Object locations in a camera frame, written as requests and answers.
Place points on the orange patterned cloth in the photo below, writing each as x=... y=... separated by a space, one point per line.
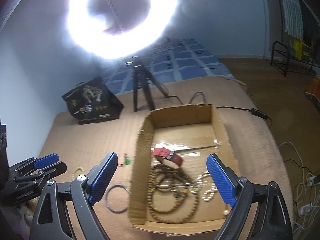
x=313 y=90

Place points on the bright ring light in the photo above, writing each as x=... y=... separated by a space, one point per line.
x=113 y=29

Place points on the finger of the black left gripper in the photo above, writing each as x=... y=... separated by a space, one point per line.
x=53 y=171

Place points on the white striped towel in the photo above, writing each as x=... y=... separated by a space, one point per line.
x=293 y=20

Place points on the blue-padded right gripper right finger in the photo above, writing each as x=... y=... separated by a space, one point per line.
x=271 y=219

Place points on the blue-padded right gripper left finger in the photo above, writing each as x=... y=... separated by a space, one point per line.
x=51 y=218

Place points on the yellow box on rack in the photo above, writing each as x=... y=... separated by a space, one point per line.
x=302 y=50

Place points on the black printed snack bag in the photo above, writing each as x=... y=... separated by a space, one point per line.
x=92 y=102

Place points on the red strap wristwatch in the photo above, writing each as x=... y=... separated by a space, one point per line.
x=168 y=157

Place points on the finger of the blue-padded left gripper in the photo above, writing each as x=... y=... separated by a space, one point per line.
x=45 y=161

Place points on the blue patterned bed sheet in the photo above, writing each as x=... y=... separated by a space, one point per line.
x=179 y=60

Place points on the black clothes rack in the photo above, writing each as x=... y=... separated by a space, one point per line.
x=283 y=53

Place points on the black camera box with cable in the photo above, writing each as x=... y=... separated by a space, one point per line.
x=3 y=147

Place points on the open cardboard box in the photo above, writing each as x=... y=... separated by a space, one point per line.
x=182 y=201

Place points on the black tripod stand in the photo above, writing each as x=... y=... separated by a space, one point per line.
x=141 y=76

